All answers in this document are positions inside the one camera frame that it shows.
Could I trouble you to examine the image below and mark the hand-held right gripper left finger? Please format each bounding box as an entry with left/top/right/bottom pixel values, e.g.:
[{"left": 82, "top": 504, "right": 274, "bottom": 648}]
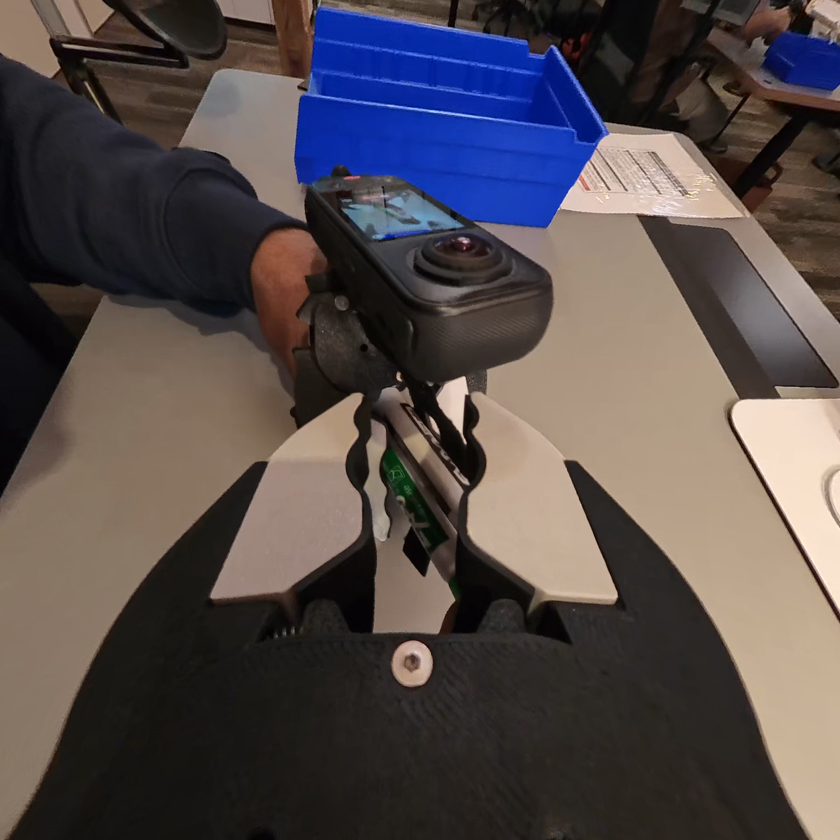
[{"left": 210, "top": 392, "right": 382, "bottom": 631}]

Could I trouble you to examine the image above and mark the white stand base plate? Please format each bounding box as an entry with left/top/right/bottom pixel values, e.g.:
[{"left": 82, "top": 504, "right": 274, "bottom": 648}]
[{"left": 730, "top": 397, "right": 840, "bottom": 618}]

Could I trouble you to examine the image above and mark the person's left hand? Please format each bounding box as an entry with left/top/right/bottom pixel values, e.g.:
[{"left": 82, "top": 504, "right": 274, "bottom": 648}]
[{"left": 250, "top": 226, "right": 329, "bottom": 378}]

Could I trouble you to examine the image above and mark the small blue bin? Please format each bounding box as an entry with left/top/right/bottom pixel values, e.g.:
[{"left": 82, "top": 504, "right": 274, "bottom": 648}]
[{"left": 764, "top": 32, "right": 840, "bottom": 90}]

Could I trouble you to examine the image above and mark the person's left forearm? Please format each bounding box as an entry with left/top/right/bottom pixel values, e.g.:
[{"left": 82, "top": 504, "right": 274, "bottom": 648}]
[{"left": 0, "top": 53, "right": 309, "bottom": 316}]

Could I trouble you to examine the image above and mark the black office chair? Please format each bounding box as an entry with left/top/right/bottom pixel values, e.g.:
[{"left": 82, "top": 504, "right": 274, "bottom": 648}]
[{"left": 27, "top": 0, "right": 227, "bottom": 119}]

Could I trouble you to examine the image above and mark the large blue plastic bin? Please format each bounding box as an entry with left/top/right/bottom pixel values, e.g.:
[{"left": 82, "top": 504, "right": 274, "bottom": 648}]
[{"left": 294, "top": 7, "right": 607, "bottom": 227}]

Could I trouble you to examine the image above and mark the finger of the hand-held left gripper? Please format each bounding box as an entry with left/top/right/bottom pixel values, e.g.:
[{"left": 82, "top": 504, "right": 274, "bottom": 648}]
[{"left": 372, "top": 394, "right": 463, "bottom": 578}]

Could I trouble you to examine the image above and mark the printed paper sheet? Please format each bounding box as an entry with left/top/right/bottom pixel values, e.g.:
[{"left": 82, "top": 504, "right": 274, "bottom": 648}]
[{"left": 562, "top": 132, "right": 744, "bottom": 219}]

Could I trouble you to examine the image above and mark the green marker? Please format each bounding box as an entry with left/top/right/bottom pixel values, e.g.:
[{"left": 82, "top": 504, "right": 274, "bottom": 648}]
[{"left": 381, "top": 447, "right": 441, "bottom": 546}]

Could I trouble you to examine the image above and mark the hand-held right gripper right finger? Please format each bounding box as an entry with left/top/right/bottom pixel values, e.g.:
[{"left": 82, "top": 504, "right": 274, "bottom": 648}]
[{"left": 451, "top": 392, "right": 618, "bottom": 628}]

